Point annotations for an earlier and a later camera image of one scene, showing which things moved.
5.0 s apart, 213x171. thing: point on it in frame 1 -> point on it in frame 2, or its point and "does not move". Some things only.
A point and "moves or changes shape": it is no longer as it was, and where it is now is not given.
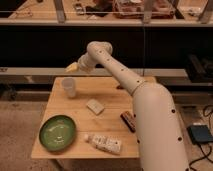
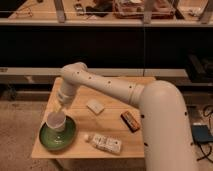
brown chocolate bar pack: [130, 120] does not move
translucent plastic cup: [69, 85] moves or changes shape
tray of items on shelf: [134, 9] does not move
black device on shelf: [79, 9] does not move
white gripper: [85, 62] -> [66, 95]
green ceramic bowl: [57, 133] does not move
